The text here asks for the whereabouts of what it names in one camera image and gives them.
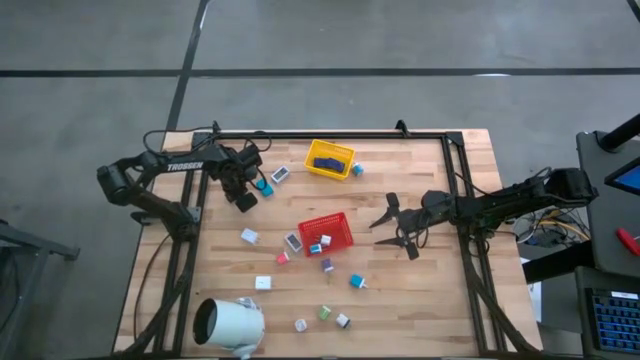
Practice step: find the white cylindrical device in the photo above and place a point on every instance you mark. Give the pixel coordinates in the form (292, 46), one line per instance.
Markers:
(235, 325)

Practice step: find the white square box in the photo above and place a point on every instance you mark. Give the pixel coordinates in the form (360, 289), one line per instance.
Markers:
(263, 282)

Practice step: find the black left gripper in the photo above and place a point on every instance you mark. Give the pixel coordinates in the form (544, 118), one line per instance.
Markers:
(240, 165)

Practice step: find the white black wall charger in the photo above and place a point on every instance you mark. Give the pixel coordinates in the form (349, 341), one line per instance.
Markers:
(325, 240)
(343, 320)

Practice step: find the black pole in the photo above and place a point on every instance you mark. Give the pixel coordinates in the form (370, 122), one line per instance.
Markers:
(620, 134)

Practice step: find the blue screen tablet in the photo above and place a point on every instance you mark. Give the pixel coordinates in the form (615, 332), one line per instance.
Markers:
(627, 177)

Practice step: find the red plastic basket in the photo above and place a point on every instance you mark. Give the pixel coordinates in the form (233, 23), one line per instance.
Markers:
(335, 227)

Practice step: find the dark grey cart shelf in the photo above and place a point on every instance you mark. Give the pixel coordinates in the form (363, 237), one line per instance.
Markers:
(582, 300)

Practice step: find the yellow plastic basket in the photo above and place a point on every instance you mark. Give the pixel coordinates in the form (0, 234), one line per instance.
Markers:
(320, 150)

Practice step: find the grey metal rack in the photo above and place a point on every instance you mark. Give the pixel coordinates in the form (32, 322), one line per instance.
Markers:
(30, 245)

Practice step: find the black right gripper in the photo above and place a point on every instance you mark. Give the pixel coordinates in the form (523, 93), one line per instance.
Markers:
(425, 215)

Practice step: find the black frame clamp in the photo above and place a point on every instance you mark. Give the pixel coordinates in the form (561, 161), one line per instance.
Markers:
(401, 127)
(216, 126)

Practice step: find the black crossbar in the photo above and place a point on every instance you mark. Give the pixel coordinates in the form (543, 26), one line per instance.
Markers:
(555, 262)

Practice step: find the pink white wall charger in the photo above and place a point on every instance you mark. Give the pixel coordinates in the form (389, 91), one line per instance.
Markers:
(300, 325)
(283, 258)

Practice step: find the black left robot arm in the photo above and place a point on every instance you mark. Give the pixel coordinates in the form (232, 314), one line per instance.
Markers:
(150, 162)

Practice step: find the white digital timer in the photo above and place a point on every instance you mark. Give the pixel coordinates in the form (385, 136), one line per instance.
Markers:
(280, 174)
(293, 242)

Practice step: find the teal white wall charger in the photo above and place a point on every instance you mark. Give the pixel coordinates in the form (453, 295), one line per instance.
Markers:
(315, 248)
(357, 281)
(357, 169)

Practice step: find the white paper sheet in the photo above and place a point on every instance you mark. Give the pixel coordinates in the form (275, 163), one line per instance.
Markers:
(535, 300)

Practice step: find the teal rectangular block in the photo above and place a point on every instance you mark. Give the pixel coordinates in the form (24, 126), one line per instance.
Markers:
(267, 190)

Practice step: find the green white wall charger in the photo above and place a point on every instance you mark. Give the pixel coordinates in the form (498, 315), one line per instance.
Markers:
(324, 312)

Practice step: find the dark grey side cart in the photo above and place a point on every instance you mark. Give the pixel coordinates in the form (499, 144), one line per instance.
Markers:
(600, 210)

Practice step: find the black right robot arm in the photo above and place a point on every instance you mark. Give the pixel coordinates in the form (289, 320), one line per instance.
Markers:
(515, 202)

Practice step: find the purple white wall charger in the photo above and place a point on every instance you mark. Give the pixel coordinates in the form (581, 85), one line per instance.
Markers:
(327, 265)

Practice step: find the backlit keyboard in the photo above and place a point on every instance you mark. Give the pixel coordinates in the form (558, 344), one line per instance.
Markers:
(617, 320)

